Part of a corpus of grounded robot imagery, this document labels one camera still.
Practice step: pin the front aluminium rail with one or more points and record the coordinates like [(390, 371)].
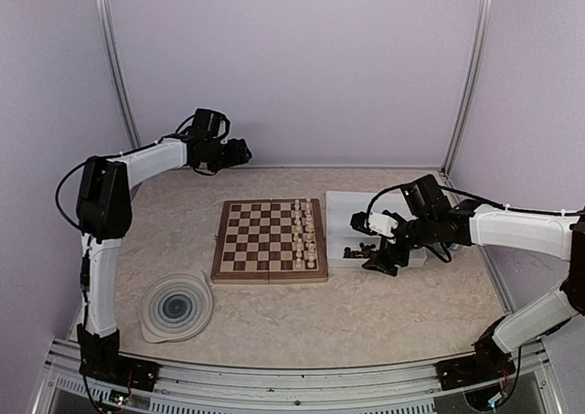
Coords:
[(183, 387)]

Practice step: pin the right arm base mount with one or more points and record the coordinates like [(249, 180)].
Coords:
[(486, 363)]

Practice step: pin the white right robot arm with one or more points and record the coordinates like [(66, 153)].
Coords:
[(532, 239)]

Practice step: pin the white chess pieces row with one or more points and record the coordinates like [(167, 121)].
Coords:
[(303, 236)]

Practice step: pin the right aluminium frame post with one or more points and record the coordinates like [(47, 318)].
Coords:
[(469, 85)]

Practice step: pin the collapsible silicone bowl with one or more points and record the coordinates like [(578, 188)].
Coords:
[(175, 308)]

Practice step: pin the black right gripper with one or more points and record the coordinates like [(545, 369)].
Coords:
[(384, 264)]

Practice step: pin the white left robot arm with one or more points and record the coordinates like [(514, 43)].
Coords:
[(104, 203)]

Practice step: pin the aluminium frame post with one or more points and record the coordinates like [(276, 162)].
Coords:
[(115, 68), (469, 85)]

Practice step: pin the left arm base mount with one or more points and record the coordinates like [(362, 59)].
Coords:
[(101, 360)]

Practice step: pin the wooden chess board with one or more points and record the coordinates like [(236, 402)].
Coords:
[(255, 244)]

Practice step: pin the dark chess pieces pile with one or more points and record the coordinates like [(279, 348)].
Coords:
[(364, 252)]

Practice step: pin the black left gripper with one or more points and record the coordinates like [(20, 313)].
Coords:
[(238, 155)]

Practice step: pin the left aluminium frame post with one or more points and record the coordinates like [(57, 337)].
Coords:
[(115, 68)]

